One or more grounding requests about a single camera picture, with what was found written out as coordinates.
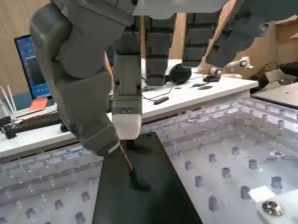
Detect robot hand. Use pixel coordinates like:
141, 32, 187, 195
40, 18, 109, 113
30, 0, 298, 158

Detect computer screen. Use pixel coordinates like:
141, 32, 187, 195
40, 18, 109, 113
12, 33, 55, 100

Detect orange note pad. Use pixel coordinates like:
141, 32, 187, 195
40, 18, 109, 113
28, 97, 49, 112

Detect black keyboard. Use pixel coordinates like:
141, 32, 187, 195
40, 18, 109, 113
11, 113, 65, 134

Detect black headphones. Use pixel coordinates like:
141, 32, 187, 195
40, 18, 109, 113
167, 63, 193, 85

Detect white desk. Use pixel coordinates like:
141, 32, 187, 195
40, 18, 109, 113
0, 74, 260, 159

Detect thin stick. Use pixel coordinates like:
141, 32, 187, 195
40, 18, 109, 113
119, 141, 137, 176

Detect clear box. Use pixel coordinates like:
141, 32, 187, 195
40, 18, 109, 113
0, 98, 298, 224

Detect small white jointed device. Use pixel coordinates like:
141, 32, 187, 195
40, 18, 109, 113
208, 55, 256, 79

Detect black plate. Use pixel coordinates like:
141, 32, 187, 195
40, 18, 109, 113
92, 131, 205, 224

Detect metal nut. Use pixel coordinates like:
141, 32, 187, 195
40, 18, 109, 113
261, 199, 286, 217

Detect small white square plate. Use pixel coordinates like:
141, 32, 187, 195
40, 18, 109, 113
248, 185, 298, 224

